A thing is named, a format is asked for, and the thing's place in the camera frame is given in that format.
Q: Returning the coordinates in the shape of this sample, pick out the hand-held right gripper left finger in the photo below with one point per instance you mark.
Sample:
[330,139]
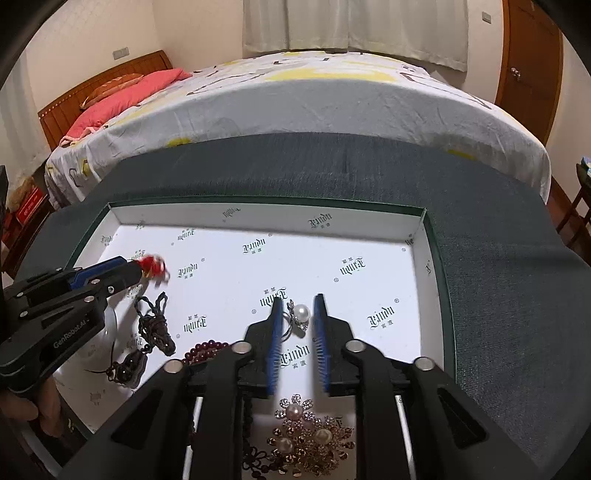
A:
[275,346]

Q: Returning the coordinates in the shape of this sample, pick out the wooden door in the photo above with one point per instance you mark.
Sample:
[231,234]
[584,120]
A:
[531,55]

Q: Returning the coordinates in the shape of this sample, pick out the red gift box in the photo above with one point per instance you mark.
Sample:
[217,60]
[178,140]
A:
[30,203]

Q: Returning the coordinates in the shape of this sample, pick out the bed with patterned sheet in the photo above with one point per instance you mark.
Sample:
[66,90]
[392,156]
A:
[323,101]

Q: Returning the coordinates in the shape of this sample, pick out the green tray box white lining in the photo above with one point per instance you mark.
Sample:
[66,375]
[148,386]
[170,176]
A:
[323,240]

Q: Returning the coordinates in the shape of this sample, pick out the orange cushion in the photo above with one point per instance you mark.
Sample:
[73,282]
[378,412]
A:
[108,87]

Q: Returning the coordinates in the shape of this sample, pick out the wooden nightstand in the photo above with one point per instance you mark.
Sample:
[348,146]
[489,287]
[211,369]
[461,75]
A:
[23,235]

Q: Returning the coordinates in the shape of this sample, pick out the red tassel charm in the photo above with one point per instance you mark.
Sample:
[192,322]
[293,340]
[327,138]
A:
[150,265]

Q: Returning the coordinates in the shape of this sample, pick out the white window curtain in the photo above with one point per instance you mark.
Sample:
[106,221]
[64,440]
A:
[360,27]

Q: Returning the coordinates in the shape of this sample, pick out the small pearl flower brooch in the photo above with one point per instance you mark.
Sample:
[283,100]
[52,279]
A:
[295,410]

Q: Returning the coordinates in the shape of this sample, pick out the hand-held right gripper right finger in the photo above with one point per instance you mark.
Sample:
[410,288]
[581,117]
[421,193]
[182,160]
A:
[322,346]

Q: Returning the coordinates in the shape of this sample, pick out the wooden chair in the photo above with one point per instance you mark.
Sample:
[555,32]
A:
[579,207]

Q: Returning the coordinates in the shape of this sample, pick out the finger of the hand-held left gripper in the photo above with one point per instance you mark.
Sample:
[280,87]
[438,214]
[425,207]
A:
[120,279]
[99,268]

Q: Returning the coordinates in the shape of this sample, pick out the pink pillow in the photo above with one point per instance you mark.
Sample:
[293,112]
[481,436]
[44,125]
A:
[115,104]

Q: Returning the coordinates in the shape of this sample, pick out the person's left hand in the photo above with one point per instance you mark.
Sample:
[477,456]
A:
[48,406]

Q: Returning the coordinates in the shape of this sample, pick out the gold pearl flower brooch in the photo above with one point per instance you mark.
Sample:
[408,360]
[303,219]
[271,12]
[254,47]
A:
[323,436]

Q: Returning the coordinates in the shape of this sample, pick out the wooden bed headboard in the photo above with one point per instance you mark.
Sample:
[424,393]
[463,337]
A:
[60,115]

